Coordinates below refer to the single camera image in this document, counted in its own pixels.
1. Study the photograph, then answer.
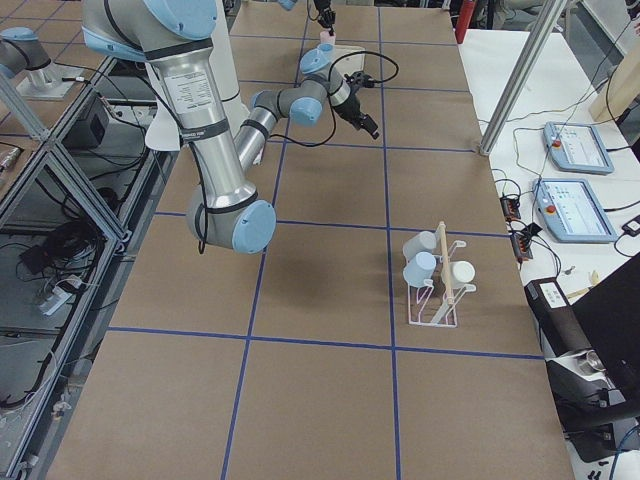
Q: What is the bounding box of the pink plastic cup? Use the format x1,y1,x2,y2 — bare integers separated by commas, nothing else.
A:
320,30,336,45

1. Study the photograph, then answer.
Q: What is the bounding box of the red cylinder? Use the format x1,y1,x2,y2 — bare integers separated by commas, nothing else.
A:
455,0,476,45

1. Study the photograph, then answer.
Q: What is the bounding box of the near blue teach pendant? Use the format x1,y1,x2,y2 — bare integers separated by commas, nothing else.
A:
533,178,617,244

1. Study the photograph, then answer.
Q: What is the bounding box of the far blue teach pendant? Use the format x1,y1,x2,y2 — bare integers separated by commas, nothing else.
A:
543,122,615,175

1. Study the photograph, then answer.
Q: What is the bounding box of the blue cup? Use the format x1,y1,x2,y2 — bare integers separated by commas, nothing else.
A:
403,252,437,288
317,43,333,56

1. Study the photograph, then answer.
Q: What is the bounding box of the grey plastic cup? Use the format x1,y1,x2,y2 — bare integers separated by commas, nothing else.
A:
402,231,438,262

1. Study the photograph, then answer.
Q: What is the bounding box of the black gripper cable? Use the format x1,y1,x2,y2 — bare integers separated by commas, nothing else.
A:
197,49,401,254

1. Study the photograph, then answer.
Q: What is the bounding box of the orange black connector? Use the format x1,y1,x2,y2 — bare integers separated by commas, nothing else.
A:
500,196,521,222
510,231,533,264

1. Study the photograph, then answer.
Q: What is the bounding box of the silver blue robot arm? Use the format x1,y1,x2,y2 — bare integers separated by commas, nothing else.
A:
277,0,336,37
82,1,378,254

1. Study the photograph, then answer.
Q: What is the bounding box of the aluminium frame post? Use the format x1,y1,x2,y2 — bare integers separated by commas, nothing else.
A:
479,0,575,156

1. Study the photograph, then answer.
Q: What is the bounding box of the cream plastic tray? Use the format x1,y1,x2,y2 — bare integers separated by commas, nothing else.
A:
329,45,365,75

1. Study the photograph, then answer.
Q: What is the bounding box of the black computer monitor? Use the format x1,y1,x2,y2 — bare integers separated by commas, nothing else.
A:
572,256,640,399

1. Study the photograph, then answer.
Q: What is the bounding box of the black box with label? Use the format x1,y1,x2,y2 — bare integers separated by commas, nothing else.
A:
524,277,593,356

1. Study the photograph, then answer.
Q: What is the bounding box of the blue teach pendant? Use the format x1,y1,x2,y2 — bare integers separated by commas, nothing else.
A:
543,122,615,175
533,178,617,244

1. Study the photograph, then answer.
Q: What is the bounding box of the pale green white cup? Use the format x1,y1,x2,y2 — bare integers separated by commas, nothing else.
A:
449,260,476,289

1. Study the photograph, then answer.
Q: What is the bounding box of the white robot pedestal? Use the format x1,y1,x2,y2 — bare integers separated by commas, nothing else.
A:
144,1,262,173

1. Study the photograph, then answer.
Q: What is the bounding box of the white wire cup rack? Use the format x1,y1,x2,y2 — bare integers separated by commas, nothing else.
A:
404,221,476,329

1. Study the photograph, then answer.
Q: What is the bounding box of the wooden board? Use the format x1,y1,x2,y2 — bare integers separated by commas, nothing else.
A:
589,40,639,122

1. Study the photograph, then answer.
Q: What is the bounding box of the near orange black connector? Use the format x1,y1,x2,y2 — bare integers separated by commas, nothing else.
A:
510,231,533,264

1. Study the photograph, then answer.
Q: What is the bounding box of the far orange black connector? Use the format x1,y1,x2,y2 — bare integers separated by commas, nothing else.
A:
500,196,521,222

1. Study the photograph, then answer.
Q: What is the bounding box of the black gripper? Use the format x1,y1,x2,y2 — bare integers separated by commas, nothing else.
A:
313,0,336,36
333,93,379,139

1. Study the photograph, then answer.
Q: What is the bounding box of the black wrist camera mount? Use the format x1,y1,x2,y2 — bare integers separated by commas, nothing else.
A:
344,71,377,93

